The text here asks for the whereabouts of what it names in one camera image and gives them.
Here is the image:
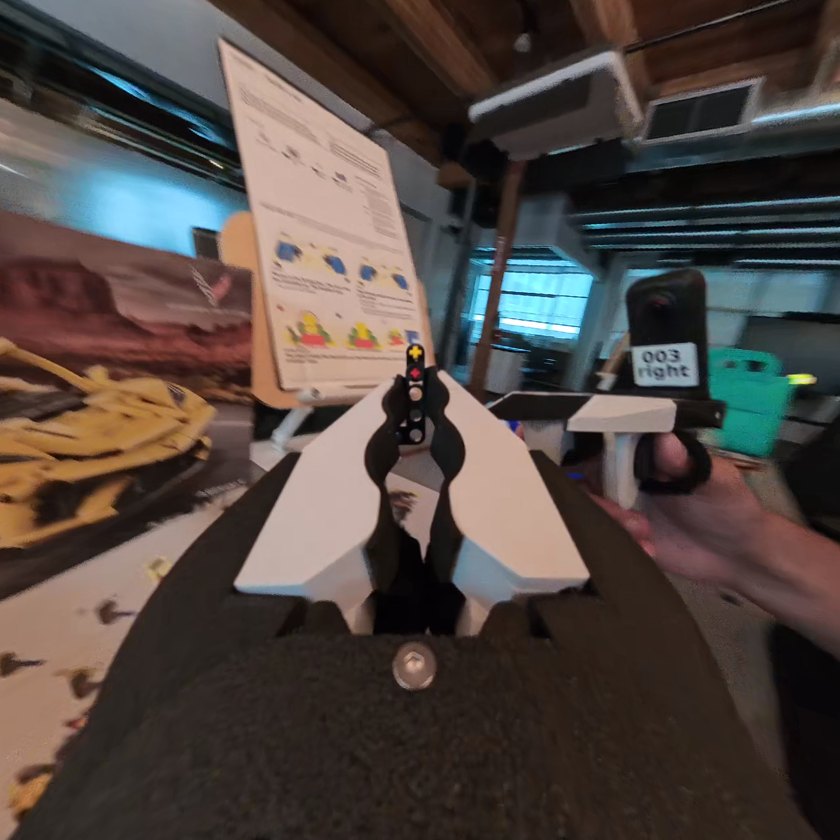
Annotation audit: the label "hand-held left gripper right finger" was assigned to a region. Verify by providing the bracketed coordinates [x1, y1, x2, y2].
[423, 367, 592, 636]

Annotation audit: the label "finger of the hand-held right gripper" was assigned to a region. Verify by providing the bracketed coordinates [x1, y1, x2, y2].
[489, 392, 678, 434]

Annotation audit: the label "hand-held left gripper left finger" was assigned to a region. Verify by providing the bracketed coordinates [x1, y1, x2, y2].
[234, 375, 411, 636]

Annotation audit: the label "black lego beam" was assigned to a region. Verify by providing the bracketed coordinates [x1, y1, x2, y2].
[394, 343, 429, 448]

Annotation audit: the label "yellow car lego box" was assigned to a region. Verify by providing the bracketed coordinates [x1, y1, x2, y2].
[0, 209, 256, 592]

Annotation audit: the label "open lego instruction booklet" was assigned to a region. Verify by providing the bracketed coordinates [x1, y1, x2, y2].
[0, 489, 437, 834]

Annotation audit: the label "person's right hand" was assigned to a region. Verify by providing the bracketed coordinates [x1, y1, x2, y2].
[589, 433, 781, 580]

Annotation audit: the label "white document stand base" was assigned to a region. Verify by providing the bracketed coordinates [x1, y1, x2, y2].
[249, 387, 395, 473]

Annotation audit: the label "teal felt bag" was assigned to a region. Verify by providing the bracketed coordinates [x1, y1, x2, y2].
[709, 348, 788, 460]

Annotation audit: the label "white ceiling vent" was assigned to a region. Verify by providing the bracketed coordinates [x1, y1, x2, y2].
[642, 77, 765, 144]

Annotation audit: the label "white ceiling unit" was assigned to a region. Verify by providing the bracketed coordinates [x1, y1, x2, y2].
[468, 49, 643, 160]

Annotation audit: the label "white printed instruction sheet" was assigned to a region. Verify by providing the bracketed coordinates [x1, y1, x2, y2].
[218, 38, 422, 391]

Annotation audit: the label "wooden support post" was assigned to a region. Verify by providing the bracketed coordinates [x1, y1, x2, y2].
[471, 161, 526, 401]

